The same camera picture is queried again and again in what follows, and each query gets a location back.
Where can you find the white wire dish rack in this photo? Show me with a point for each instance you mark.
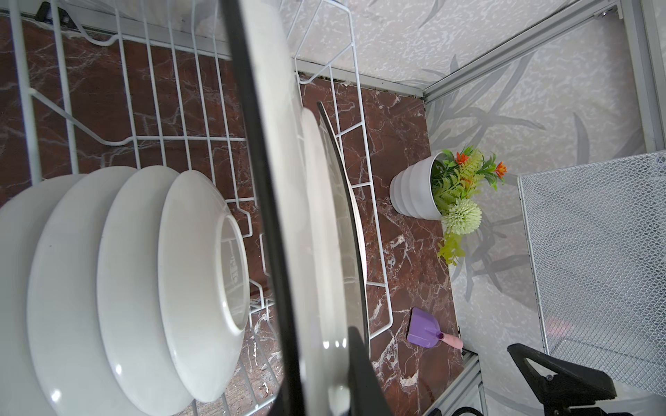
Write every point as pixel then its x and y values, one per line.
pixel 153 125

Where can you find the square white plate black rim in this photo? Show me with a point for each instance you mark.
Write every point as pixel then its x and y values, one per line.
pixel 273 110

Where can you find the purple scoop pink handle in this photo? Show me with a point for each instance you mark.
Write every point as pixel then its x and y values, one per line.
pixel 424 331

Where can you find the pink object in basket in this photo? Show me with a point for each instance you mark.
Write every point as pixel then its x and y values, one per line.
pixel 557 329

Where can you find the white pot artificial flowers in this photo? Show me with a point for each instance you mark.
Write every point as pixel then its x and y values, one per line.
pixel 441 188

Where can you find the square white plate rear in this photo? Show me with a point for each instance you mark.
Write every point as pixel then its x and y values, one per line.
pixel 338 237

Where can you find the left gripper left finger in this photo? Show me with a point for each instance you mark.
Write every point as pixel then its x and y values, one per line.
pixel 287 402

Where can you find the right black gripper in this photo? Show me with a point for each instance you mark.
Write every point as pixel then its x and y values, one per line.
pixel 563 388

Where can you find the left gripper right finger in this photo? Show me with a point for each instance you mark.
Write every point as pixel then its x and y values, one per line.
pixel 366 395

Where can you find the white mesh wall basket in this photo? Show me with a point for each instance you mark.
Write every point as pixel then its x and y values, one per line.
pixel 596 239

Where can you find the round white plate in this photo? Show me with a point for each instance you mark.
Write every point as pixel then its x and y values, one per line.
pixel 62 318
pixel 22 221
pixel 128 297
pixel 203 285

